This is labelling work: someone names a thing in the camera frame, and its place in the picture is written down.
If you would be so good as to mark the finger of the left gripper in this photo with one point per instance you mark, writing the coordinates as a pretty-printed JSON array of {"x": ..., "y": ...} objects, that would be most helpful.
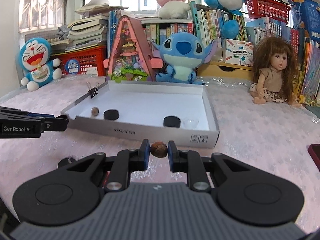
[{"x": 52, "y": 123}]

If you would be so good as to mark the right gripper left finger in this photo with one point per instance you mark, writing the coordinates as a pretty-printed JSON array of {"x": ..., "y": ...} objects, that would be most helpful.
[{"x": 120, "y": 167}]

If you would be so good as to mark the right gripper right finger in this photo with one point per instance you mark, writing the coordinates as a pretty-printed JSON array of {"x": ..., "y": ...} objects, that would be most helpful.
[{"x": 193, "y": 165}]

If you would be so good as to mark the brown walnut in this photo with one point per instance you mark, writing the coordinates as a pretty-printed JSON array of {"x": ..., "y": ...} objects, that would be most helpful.
[{"x": 159, "y": 149}]

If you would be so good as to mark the clear plastic suction cup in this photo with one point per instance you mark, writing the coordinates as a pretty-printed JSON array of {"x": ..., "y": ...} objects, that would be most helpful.
[{"x": 190, "y": 123}]

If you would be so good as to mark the black round puck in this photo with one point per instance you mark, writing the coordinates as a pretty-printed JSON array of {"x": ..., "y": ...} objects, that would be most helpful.
[{"x": 172, "y": 121}]

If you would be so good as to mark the small brown nut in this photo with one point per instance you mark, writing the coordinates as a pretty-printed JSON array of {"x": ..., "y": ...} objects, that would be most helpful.
[{"x": 95, "y": 111}]

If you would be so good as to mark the white cardboard tray box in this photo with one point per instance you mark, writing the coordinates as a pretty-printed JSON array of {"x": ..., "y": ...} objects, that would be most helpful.
[{"x": 142, "y": 107}]

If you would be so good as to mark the black round cap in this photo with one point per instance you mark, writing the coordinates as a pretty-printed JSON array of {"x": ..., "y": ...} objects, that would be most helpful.
[{"x": 111, "y": 114}]

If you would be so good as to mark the black binder clip on tray edge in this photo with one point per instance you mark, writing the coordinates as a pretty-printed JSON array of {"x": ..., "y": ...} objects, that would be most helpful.
[{"x": 93, "y": 90}]

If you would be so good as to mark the Doraemon plush toy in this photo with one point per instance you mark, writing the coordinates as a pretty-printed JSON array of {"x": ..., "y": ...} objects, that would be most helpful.
[{"x": 34, "y": 59}]

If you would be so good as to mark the red plastic crate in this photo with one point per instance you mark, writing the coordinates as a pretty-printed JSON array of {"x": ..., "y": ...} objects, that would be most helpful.
[{"x": 88, "y": 61}]

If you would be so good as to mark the wooden drawer organizer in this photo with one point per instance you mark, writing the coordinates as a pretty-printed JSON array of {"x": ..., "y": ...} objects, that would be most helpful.
[{"x": 222, "y": 69}]

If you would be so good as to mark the pink triangular diorama house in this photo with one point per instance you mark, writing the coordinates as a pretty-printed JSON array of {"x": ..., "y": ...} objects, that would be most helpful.
[{"x": 131, "y": 58}]

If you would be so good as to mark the stack of books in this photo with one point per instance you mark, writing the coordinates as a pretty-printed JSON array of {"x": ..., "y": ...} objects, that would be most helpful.
[{"x": 94, "y": 28}]

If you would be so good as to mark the Stitch blue plush toy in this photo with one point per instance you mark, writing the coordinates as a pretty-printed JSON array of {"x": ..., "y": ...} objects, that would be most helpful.
[{"x": 183, "y": 52}]

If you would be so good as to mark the white patterned cardboard box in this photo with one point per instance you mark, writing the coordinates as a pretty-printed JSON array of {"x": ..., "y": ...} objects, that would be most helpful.
[{"x": 238, "y": 52}]

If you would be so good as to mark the long-haired baby doll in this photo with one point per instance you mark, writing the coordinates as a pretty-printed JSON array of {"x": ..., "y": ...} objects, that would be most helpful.
[{"x": 275, "y": 68}]

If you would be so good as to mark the dark red phone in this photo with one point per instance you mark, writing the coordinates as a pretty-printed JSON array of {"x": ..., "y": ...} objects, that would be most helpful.
[{"x": 314, "y": 152}]

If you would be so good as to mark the row of upright books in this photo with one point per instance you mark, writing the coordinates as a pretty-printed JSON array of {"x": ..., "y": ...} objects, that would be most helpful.
[{"x": 207, "y": 23}]

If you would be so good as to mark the red wire basket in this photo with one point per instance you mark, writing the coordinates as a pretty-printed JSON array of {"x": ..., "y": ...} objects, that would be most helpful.
[{"x": 268, "y": 8}]

